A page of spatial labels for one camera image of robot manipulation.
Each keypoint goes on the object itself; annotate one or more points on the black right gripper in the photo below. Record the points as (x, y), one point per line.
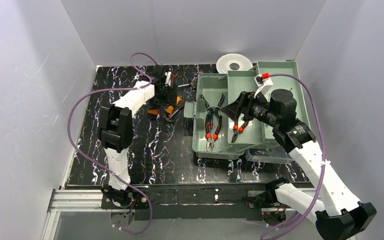
(246, 108)

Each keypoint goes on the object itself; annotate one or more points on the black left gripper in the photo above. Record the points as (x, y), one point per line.
(160, 88)

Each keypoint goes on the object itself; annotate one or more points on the orange black needle-nose pliers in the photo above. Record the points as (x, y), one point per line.
(238, 129)

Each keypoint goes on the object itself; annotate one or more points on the black handle pliers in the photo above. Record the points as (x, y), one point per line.
(214, 105)

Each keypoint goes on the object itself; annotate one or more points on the translucent lid green toolbox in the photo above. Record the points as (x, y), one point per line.
(256, 135)

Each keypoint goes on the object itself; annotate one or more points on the orange black cutting pliers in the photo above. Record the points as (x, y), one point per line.
(211, 132)

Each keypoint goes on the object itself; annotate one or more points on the orange utility knife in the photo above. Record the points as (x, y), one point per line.
(169, 110)

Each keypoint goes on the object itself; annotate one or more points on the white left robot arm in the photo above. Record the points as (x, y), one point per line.
(115, 129)

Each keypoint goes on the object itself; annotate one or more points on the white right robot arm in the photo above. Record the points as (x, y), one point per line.
(337, 213)

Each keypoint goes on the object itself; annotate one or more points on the black hex key set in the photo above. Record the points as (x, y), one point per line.
(153, 113)

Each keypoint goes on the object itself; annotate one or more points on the white filament spool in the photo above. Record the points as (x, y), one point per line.
(233, 62)

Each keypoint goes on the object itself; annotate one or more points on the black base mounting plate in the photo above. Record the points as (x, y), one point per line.
(190, 201)

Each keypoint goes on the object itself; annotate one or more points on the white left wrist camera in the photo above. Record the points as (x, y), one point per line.
(168, 79)

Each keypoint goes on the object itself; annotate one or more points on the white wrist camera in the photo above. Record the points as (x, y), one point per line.
(264, 84)
(168, 79)

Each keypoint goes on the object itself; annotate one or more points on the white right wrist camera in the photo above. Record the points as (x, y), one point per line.
(264, 84)

